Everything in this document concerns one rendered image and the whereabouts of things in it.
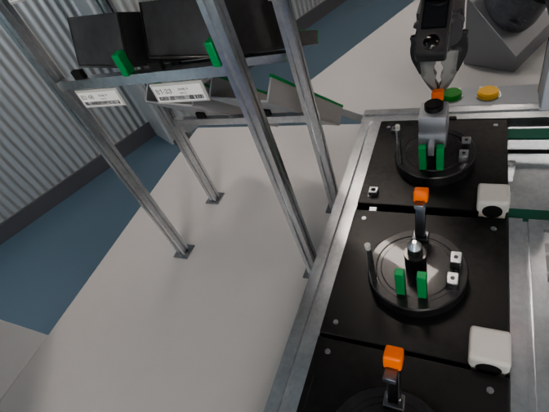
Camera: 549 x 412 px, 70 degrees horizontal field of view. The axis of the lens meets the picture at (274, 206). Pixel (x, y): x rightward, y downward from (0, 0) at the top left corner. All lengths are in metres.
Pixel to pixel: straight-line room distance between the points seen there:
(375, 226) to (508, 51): 0.67
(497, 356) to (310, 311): 0.26
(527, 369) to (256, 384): 0.40
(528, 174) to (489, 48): 0.47
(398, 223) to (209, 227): 0.47
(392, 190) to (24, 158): 2.67
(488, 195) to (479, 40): 0.61
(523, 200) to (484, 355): 0.34
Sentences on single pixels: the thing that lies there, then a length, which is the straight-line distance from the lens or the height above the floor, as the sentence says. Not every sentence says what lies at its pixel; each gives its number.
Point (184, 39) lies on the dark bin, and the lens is 0.58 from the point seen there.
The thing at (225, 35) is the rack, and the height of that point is 1.35.
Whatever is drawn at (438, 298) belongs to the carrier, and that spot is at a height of 0.99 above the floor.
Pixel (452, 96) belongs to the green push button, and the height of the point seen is 0.97.
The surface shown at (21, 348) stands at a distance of 1.08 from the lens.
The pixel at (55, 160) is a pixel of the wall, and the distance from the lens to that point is 3.15.
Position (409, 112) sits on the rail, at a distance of 0.94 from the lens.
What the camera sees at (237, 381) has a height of 0.86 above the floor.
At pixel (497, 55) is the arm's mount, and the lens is 1.23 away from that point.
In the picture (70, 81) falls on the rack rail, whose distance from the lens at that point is 0.69.
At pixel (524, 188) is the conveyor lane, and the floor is 0.92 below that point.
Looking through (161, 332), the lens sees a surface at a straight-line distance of 0.86.
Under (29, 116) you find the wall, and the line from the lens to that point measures 3.03.
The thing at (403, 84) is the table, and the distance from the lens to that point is 1.23.
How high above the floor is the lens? 1.51
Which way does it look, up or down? 44 degrees down
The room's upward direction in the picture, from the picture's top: 23 degrees counter-clockwise
